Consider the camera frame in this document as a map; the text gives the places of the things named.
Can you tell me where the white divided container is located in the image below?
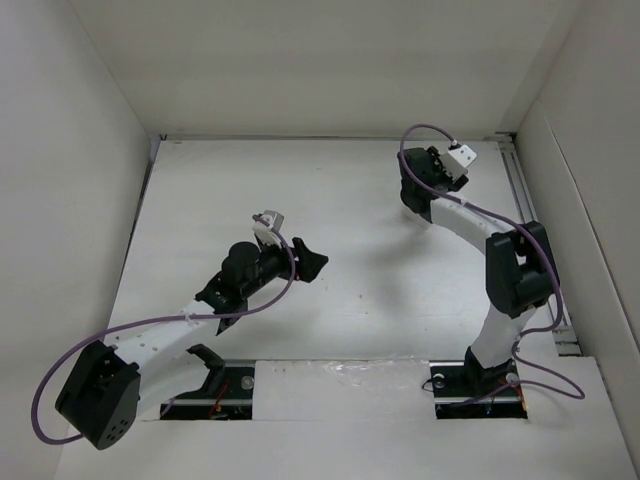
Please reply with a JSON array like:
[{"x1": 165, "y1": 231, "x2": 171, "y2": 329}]
[{"x1": 401, "y1": 206, "x2": 432, "y2": 230}]

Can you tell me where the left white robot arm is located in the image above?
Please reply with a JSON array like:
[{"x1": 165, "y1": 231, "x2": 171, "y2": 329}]
[{"x1": 55, "y1": 237, "x2": 329, "y2": 450}]

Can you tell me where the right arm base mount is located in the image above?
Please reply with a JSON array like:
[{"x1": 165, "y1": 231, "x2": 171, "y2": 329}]
[{"x1": 422, "y1": 348, "x2": 528, "y2": 420}]

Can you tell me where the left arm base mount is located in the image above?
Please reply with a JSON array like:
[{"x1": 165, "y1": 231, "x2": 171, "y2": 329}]
[{"x1": 159, "y1": 344, "x2": 256, "y2": 421}]

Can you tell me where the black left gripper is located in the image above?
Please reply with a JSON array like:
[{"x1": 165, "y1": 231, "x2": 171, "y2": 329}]
[{"x1": 241, "y1": 234, "x2": 326, "y2": 299}]

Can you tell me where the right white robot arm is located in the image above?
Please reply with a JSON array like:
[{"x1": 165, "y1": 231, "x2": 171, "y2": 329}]
[{"x1": 397, "y1": 145, "x2": 559, "y2": 397}]

